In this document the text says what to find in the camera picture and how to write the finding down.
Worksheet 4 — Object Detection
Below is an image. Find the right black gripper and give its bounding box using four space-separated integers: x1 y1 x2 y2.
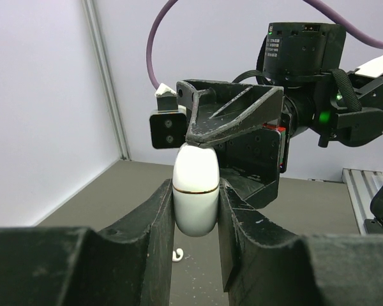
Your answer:
176 80 287 208

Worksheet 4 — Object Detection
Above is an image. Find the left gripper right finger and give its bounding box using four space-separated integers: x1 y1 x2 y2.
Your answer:
218 180 383 305

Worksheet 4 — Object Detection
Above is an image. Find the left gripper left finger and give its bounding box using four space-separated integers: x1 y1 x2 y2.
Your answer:
0 180 174 305

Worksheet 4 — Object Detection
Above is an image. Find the white earbud charging case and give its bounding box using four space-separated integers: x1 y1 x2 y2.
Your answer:
172 143 220 237

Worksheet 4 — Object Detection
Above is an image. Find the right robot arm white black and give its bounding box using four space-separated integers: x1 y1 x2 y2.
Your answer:
172 22 383 237

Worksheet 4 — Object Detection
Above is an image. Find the white earbud near centre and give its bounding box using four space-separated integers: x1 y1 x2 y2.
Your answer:
172 248 184 263

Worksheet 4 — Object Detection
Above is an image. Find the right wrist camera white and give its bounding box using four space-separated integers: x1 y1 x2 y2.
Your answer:
149 83 188 149

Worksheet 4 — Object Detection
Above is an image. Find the aluminium frame rail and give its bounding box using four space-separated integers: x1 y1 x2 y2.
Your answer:
342 168 383 235

